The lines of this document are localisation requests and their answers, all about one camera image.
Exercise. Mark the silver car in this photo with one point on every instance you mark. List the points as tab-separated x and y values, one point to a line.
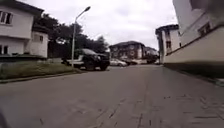
117	62

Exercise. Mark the brown multi-storey building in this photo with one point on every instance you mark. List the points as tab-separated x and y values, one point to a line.
128	50

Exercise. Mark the black and white SUV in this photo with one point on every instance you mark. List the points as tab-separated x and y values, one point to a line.
88	59

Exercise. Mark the grey brick paved road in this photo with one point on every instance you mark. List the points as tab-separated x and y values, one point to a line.
110	100

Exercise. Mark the street lamp pole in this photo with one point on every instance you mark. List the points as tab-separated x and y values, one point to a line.
73	40

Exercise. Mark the group of dark trees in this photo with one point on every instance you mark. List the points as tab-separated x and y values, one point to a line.
63	38

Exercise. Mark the white building with dark windows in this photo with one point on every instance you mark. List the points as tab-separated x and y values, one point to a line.
168	41

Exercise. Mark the grass verge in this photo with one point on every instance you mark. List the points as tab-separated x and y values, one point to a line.
30	70

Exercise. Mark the white building with dark trim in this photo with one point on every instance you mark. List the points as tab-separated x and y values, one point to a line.
196	20

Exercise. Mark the white house with dark roof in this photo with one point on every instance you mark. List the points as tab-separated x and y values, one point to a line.
18	31

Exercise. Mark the white boundary wall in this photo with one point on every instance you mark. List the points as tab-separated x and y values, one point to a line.
196	50

